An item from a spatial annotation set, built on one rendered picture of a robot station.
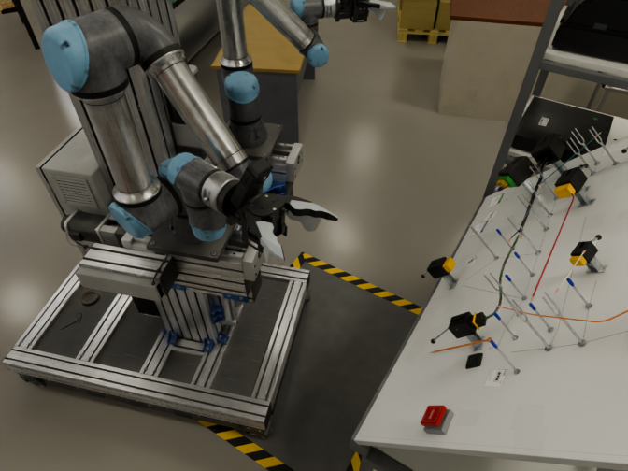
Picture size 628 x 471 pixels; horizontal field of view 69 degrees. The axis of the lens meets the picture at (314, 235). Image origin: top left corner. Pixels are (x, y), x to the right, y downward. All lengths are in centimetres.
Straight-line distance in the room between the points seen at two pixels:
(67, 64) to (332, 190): 255
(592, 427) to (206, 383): 160
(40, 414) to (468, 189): 293
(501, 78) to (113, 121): 352
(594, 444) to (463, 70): 351
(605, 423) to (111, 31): 113
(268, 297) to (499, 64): 272
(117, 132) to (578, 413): 106
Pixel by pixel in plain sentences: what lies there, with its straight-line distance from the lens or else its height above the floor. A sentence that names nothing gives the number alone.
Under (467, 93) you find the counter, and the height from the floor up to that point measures 22.
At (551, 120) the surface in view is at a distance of 217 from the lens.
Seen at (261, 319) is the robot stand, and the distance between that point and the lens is 234.
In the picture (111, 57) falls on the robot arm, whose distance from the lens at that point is 102.
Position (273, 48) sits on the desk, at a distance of 375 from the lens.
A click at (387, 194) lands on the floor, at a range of 333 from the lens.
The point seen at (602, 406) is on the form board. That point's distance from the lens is 99.
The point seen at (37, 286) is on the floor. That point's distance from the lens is 316.
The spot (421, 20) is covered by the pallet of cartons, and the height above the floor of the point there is 24.
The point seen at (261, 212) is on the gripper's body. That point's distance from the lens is 80.
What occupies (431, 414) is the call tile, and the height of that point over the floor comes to 111.
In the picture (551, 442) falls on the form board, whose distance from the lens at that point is 99.
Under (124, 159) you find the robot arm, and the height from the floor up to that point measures 152.
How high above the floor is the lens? 213
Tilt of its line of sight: 45 degrees down
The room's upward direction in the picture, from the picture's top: straight up
